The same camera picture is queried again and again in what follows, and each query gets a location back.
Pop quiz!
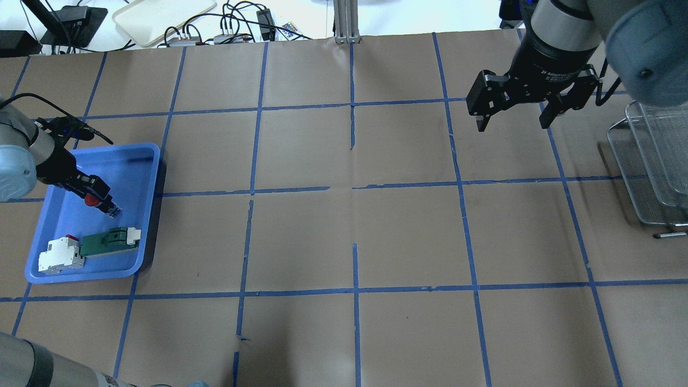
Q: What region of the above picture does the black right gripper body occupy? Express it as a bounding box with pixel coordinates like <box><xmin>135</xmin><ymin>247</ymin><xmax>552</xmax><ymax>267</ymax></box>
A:
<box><xmin>506</xmin><ymin>32</ymin><xmax>594</xmax><ymax>103</ymax></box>

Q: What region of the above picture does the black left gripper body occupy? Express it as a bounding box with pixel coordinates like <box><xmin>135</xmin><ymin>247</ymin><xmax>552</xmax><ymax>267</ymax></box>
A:
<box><xmin>37</xmin><ymin>146</ymin><xmax>96</xmax><ymax>188</ymax></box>

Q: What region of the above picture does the red emergency stop button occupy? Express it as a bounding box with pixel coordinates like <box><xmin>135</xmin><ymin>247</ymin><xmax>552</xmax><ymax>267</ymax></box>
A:
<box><xmin>94</xmin><ymin>195</ymin><xmax>122</xmax><ymax>218</ymax></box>

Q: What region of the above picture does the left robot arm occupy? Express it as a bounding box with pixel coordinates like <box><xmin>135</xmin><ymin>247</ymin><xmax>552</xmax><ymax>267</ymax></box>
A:
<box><xmin>1</xmin><ymin>92</ymin><xmax>122</xmax><ymax>218</ymax></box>

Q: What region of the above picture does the blue plastic tray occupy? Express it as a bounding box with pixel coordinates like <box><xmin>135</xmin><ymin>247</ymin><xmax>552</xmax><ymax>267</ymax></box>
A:
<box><xmin>24</xmin><ymin>142</ymin><xmax>160</xmax><ymax>284</ymax></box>

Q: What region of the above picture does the green terminal block module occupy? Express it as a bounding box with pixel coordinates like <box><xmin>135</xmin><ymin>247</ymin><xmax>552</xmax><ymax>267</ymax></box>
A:
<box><xmin>80</xmin><ymin>226</ymin><xmax>142</xmax><ymax>258</ymax></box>

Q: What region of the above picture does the white circuit breaker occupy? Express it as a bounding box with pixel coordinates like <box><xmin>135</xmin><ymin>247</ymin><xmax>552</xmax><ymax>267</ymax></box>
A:
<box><xmin>38</xmin><ymin>235</ymin><xmax>84</xmax><ymax>275</ymax></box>

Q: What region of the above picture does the colourful remote control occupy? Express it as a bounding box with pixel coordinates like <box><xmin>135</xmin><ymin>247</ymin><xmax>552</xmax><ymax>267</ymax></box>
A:
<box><xmin>280</xmin><ymin>22</ymin><xmax>300</xmax><ymax>39</ymax></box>

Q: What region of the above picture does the black power adapter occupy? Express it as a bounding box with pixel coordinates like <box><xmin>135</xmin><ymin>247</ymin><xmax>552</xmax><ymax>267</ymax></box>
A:
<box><xmin>256</xmin><ymin>8</ymin><xmax>277</xmax><ymax>41</ymax></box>

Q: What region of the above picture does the silver wire mesh shelf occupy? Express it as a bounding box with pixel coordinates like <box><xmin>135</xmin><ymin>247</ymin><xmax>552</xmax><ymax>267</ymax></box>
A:
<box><xmin>607</xmin><ymin>101</ymin><xmax>687</xmax><ymax>239</ymax></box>

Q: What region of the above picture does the black camera stand base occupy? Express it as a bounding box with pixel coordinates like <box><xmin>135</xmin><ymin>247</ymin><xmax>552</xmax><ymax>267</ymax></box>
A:
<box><xmin>39</xmin><ymin>5</ymin><xmax>110</xmax><ymax>49</ymax></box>

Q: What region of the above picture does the aluminium frame post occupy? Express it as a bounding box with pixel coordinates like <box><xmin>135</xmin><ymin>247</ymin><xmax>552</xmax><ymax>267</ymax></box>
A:
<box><xmin>333</xmin><ymin>0</ymin><xmax>361</xmax><ymax>45</ymax></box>

